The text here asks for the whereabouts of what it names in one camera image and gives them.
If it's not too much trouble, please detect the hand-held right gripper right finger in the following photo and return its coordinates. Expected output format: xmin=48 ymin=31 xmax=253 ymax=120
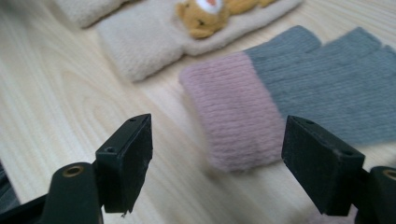
xmin=281 ymin=115 xmax=366 ymax=217

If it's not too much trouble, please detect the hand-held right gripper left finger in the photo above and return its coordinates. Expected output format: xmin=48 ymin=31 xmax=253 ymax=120
xmin=94 ymin=113 xmax=154 ymax=217

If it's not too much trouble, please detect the cream fuzzy glove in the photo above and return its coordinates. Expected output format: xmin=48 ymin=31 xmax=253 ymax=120
xmin=96 ymin=0 xmax=304 ymax=83
xmin=50 ymin=0 xmax=132 ymax=30

